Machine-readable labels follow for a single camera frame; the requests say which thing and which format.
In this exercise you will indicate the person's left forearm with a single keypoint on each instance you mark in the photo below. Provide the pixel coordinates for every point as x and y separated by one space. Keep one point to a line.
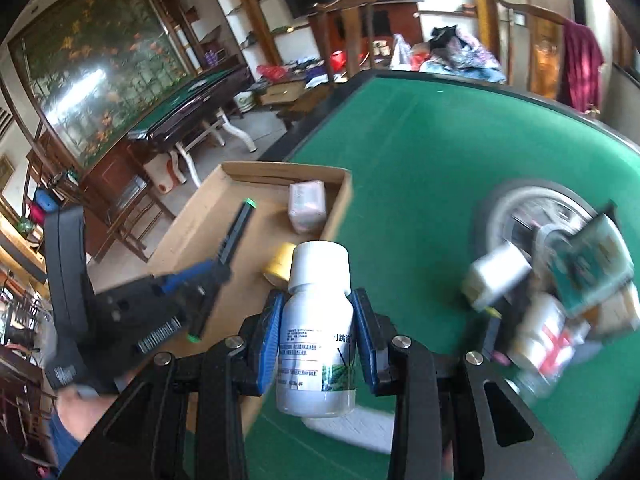
95 415

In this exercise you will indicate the wooden armchair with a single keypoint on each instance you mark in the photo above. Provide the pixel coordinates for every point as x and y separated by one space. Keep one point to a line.
542 60

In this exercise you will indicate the clear plastic packet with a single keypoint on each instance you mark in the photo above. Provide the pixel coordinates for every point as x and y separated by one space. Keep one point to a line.
535 385

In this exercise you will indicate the purple container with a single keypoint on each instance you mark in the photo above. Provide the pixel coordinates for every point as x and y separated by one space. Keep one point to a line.
212 57

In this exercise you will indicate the flower mural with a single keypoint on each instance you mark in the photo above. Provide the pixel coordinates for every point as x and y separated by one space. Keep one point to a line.
100 70

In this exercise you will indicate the wooden wall shelf unit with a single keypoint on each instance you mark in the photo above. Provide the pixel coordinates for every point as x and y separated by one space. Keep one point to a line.
250 10

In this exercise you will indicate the low wooden cabinet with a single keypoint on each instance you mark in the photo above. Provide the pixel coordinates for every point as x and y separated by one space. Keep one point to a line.
287 92

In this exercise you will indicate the white plastic bag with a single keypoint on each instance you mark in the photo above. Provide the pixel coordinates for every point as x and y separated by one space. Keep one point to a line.
400 52

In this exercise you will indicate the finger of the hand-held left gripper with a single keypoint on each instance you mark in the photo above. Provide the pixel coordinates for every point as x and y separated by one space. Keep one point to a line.
185 276

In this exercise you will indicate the dark wooden chair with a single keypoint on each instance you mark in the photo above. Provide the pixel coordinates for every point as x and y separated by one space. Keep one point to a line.
127 200

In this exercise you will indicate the white bucket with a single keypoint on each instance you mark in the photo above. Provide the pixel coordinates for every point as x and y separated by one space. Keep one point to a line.
246 102

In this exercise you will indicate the dark red cloth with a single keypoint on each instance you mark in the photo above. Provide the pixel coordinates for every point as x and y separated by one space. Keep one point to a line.
582 65

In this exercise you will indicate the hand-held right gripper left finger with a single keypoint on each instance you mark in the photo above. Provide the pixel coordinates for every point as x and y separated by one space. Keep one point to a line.
267 340

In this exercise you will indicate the pile of clothes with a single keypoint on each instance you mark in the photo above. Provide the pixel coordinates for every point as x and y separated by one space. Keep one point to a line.
465 55

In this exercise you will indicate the red plastic bag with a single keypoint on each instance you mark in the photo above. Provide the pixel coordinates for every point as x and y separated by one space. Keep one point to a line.
270 72
339 60

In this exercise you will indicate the white bottle green label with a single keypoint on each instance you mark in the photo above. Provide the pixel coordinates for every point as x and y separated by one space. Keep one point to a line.
315 310

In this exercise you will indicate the cardboard box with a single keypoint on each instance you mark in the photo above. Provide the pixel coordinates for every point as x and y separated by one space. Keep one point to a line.
200 230

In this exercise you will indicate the pink white medicine box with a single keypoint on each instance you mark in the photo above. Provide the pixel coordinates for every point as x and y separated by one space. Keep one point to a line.
307 207

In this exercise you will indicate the yellow tape roll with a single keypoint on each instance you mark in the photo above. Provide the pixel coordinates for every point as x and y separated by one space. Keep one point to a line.
280 265

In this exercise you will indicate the yellow cracker packet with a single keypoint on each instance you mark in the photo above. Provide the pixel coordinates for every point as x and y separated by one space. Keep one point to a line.
617 312

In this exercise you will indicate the white bottle red label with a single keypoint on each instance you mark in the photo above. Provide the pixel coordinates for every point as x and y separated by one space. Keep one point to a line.
542 340

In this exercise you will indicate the green top mahjong table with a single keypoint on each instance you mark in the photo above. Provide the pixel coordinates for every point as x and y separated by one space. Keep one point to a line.
200 95

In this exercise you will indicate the small white carton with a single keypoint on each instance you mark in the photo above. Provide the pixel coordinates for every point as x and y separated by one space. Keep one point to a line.
495 275

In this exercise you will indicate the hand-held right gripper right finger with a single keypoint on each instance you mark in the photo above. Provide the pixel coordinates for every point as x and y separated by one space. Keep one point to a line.
364 345

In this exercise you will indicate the round metal table panel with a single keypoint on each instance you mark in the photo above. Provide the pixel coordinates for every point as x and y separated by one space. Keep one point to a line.
520 210

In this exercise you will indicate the wooden bench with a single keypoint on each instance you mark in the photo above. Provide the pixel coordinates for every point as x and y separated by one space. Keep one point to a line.
302 105

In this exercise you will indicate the teal tissue pack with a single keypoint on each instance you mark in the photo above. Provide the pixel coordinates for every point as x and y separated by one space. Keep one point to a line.
590 265

